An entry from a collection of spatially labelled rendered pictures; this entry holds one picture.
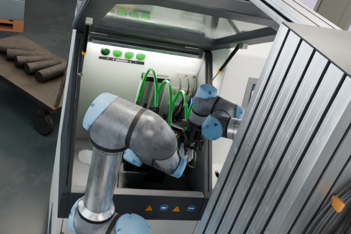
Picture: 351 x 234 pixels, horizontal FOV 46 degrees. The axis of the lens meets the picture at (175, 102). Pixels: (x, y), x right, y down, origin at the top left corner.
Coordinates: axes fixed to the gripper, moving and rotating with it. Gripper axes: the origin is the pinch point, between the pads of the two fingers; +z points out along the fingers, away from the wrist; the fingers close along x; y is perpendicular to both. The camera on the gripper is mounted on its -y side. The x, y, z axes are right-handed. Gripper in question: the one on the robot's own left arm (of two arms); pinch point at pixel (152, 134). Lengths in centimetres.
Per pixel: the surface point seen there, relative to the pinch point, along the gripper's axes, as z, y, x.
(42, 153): 155, -13, -94
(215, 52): 18, -47, 30
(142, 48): 10.1, -44.8, -7.0
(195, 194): 21.7, 24.0, 20.4
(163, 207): 21.3, 30.1, 5.7
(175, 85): 32.5, -33.7, 10.2
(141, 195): 12.9, 25.3, -4.5
